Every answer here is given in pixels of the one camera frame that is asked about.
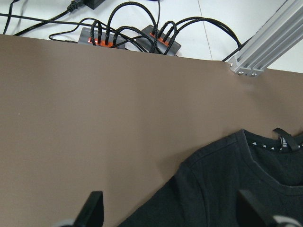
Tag black printed t-shirt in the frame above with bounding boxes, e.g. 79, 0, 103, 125
122, 130, 303, 227

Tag black power adapter brick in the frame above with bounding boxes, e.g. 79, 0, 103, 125
84, 0, 105, 9

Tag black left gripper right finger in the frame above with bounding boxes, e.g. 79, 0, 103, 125
237, 190, 277, 227

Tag grey orange USB hub left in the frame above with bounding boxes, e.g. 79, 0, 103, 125
78, 27, 127, 49

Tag grey orange USB hub right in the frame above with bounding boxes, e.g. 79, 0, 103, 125
136, 25, 181, 56

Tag grey orange usb hub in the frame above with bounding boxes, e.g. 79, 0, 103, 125
78, 27, 127, 49
136, 25, 181, 56

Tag aluminium frame post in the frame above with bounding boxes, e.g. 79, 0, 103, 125
228, 0, 303, 77

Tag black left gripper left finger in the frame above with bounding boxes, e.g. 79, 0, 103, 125
74, 191, 104, 227

